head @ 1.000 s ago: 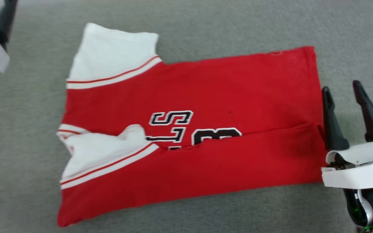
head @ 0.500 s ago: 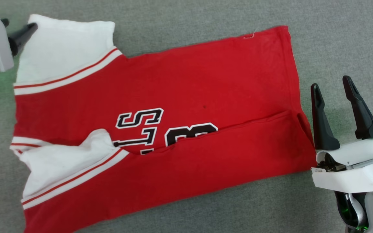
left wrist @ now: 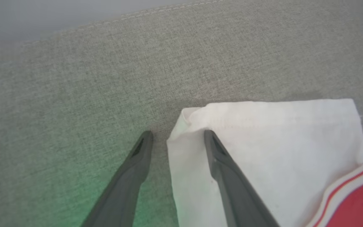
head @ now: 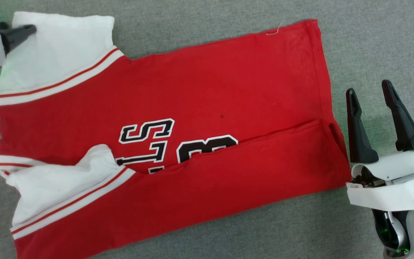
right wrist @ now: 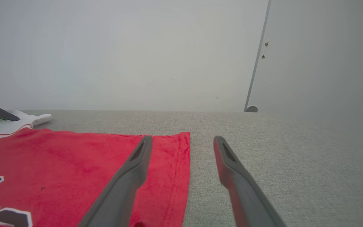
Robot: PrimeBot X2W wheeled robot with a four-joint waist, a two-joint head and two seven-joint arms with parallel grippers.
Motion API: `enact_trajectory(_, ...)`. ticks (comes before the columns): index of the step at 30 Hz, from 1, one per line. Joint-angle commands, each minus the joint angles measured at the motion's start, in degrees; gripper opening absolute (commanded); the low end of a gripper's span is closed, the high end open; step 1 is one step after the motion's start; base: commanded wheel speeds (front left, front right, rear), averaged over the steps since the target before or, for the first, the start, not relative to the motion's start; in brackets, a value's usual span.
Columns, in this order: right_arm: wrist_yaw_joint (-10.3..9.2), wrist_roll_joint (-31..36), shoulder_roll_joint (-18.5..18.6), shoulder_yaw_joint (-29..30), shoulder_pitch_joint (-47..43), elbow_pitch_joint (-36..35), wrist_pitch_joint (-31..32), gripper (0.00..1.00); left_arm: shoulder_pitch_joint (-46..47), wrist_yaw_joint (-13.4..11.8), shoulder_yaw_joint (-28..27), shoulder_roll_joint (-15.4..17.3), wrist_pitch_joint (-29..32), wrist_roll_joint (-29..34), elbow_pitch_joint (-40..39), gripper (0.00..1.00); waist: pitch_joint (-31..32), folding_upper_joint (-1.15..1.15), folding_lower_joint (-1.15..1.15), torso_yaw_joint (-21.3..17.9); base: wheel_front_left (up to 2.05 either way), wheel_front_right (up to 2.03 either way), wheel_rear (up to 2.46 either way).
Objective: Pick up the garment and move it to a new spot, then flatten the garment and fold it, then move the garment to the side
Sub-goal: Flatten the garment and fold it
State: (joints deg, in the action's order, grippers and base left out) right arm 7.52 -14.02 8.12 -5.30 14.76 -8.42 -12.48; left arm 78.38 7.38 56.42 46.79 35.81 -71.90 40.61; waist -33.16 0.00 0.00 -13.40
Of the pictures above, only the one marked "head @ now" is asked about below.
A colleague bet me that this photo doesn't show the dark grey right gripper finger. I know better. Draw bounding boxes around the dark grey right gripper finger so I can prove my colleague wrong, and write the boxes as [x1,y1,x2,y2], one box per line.
[346,88,379,164]
[382,79,414,152]

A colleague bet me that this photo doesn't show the red and white jersey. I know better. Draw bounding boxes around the red and white jersey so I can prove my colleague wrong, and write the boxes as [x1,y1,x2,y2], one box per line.
[0,12,352,259]

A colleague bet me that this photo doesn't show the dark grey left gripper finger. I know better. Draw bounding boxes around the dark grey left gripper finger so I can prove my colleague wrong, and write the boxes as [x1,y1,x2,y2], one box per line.
[0,22,37,55]

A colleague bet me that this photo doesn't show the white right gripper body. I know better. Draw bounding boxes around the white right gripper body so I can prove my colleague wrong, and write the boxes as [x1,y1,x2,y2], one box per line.
[346,144,414,212]

